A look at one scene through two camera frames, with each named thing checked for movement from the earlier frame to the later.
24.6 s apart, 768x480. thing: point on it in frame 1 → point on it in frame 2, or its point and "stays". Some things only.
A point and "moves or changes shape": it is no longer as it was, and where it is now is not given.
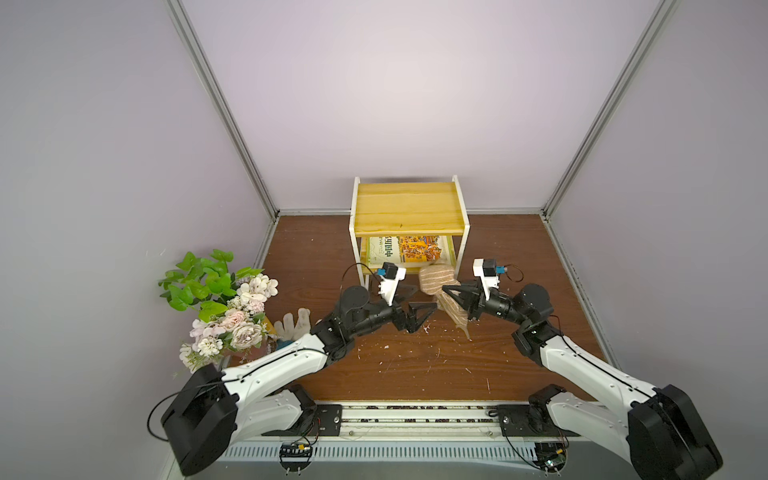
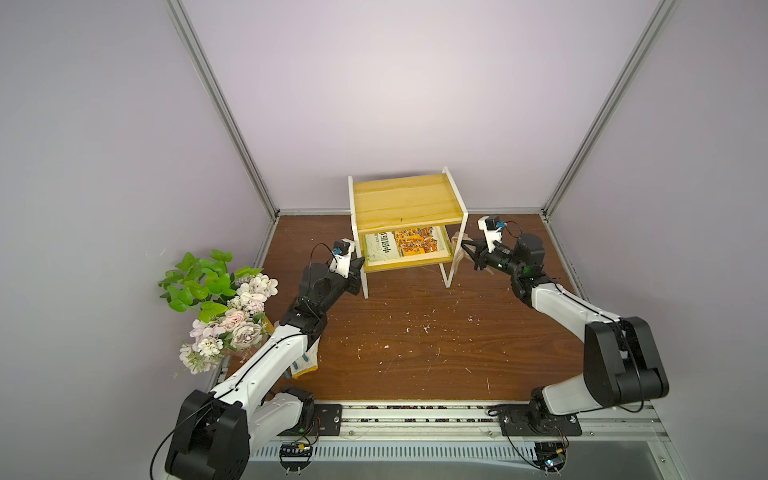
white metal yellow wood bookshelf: (405, 209) moves or changes shape
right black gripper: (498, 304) → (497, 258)
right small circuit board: (551, 457) stays
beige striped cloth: (431, 279) → (461, 253)
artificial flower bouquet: (231, 306) stays
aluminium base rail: (422, 433) stays
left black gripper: (402, 319) → (348, 282)
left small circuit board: (295, 457) stays
